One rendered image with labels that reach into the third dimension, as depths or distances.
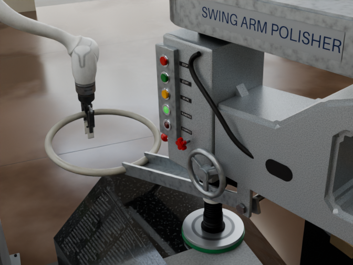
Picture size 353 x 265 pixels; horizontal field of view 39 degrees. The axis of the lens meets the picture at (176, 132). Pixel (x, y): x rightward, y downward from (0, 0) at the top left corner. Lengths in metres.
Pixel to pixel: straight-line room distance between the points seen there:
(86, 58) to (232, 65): 0.93
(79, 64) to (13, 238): 1.43
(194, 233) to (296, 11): 0.91
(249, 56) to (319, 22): 0.38
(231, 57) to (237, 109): 0.14
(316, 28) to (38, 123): 3.67
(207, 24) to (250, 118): 0.26
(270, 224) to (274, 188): 1.86
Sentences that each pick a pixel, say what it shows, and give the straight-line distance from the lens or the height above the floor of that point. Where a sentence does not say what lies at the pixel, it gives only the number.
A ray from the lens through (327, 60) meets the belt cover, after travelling 1.07.
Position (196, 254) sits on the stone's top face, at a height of 0.84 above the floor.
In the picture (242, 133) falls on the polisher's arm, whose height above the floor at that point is 1.35.
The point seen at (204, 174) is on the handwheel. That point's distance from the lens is 1.37.
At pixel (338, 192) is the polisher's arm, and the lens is 1.23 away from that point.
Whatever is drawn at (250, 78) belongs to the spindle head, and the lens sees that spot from 1.43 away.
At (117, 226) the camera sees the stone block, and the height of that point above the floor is 0.79.
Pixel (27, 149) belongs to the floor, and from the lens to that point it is 4.14.
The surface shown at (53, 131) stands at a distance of 2.19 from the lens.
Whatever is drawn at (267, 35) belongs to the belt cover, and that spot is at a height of 1.64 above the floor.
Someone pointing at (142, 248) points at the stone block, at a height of 0.81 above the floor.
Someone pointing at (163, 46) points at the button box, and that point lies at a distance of 1.40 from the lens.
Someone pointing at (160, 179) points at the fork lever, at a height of 0.99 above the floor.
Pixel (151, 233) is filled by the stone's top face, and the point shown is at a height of 0.84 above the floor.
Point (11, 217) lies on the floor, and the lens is 3.41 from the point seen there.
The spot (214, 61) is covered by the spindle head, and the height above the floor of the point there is 1.53.
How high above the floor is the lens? 1.98
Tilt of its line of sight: 29 degrees down
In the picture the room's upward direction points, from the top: 2 degrees counter-clockwise
